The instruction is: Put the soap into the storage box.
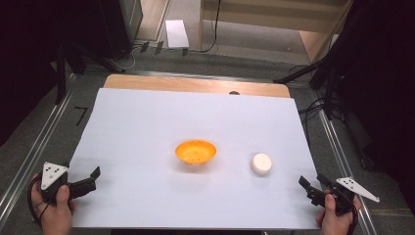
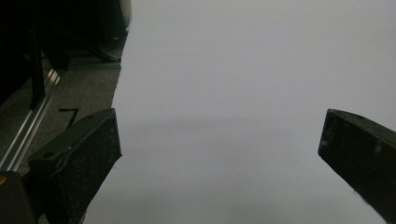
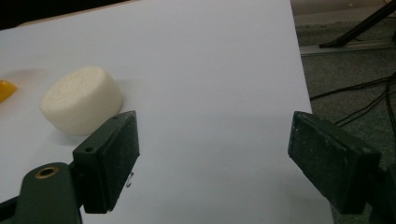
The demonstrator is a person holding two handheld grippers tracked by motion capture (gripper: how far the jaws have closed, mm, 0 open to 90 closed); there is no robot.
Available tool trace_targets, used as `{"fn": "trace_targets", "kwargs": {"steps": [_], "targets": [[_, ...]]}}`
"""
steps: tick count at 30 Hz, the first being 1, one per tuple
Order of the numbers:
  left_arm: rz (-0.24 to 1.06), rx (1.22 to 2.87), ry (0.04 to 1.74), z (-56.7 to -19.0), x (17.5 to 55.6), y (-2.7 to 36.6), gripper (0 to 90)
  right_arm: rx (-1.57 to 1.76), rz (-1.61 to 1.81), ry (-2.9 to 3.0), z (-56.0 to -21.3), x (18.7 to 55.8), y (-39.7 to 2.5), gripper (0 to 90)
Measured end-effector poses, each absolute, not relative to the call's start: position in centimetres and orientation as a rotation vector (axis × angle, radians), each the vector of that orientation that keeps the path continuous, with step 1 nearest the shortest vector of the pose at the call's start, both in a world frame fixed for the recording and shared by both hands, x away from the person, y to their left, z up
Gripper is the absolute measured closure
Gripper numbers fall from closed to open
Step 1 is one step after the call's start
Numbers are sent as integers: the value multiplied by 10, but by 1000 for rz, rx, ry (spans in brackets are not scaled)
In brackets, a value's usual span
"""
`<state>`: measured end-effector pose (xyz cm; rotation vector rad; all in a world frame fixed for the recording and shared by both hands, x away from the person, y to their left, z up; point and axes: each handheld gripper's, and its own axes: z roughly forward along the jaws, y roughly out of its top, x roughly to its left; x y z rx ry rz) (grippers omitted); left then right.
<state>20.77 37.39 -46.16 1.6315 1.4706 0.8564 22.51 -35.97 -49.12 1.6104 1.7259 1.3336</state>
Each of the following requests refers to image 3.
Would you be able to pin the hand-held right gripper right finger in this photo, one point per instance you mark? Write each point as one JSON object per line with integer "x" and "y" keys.
{"x": 330, "y": 161}

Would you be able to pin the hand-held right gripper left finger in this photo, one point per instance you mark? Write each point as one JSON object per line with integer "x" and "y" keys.
{"x": 106, "y": 161}

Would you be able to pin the cream cylindrical foam block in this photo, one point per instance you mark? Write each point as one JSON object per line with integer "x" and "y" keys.
{"x": 81, "y": 100}

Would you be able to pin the yellow rounded object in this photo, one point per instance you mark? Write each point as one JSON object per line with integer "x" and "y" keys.
{"x": 5, "y": 90}

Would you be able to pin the black metal stand leg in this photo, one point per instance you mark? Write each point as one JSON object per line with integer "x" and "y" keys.
{"x": 361, "y": 28}

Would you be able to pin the grey metal floor rail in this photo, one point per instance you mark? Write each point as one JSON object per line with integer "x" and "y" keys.
{"x": 345, "y": 48}

